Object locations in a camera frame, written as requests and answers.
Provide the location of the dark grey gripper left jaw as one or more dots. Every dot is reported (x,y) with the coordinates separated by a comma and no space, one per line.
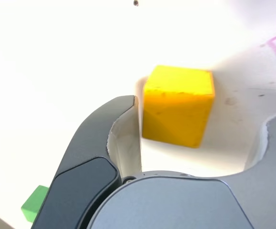
(85,148)

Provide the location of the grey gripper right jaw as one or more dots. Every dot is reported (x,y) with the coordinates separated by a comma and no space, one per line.
(176,205)

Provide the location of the green cube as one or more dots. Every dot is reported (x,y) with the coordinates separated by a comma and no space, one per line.
(34,205)

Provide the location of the yellow cube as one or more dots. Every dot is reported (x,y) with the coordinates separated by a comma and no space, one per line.
(176,109)

